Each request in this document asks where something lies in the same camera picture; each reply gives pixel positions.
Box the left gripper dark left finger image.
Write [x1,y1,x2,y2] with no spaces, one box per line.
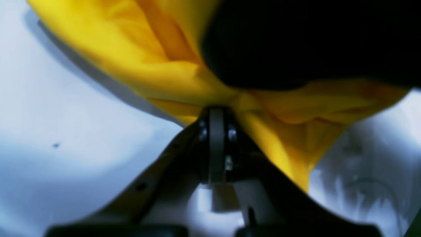
[45,107,217,237]

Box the left gripper dark right finger image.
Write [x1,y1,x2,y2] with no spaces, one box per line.
[217,107,381,237]

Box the orange T-shirt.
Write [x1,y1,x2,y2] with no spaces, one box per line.
[28,0,409,191]

